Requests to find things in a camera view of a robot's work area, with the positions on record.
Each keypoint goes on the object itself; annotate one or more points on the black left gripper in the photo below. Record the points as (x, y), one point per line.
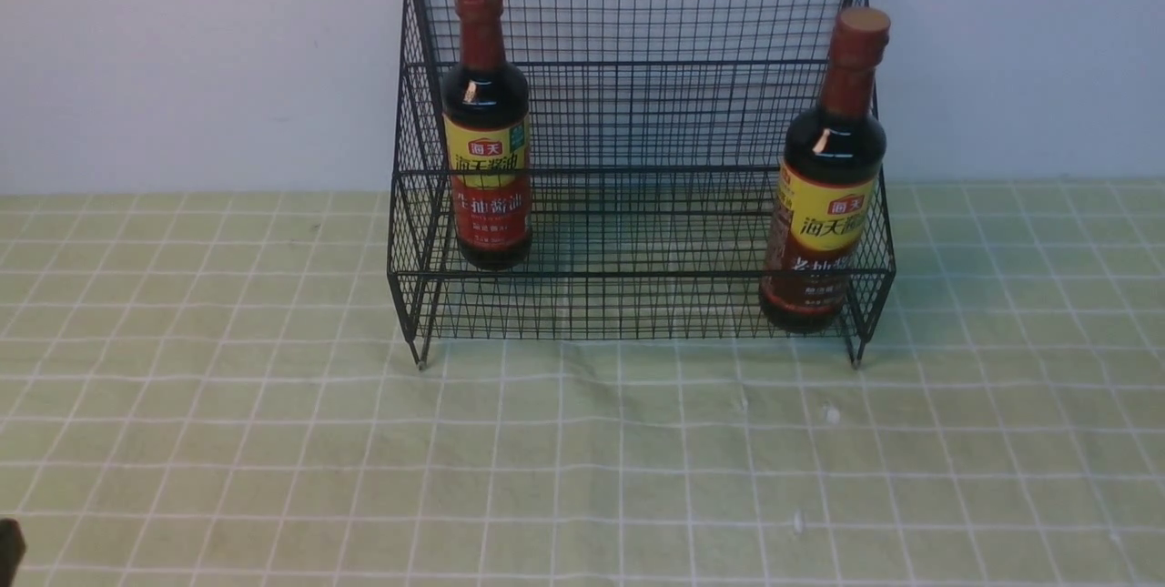
(12, 550)

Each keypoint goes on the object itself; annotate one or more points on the dark soy sauce bottle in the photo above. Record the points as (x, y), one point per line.
(832, 158)

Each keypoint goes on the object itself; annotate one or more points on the black wire shelf rack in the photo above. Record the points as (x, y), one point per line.
(657, 127)

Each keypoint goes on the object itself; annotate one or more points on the green checkered tablecloth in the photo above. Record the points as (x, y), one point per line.
(210, 389)

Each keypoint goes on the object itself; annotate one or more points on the light soy sauce bottle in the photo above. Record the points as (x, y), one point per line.
(485, 109)

